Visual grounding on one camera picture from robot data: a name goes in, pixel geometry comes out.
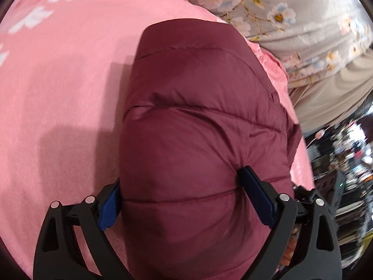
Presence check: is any maroon puffer jacket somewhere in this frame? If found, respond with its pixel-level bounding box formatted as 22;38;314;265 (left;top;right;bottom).
120;19;302;279

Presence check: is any person's left hand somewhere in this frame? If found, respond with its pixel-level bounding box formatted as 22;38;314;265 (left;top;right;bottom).
278;224;301;270

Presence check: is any cluttered dark shelf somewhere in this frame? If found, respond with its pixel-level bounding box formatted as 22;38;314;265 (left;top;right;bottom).
305;97;372;274

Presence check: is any beige cloth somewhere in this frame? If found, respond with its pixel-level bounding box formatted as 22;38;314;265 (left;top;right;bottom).
290;49;372;133

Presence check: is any floral grey bedsheet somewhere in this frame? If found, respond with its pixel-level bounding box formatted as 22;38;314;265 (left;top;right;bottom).
189;0;372;88

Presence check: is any pink fleece blanket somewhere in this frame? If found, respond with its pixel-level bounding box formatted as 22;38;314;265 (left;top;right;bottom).
1;0;314;275

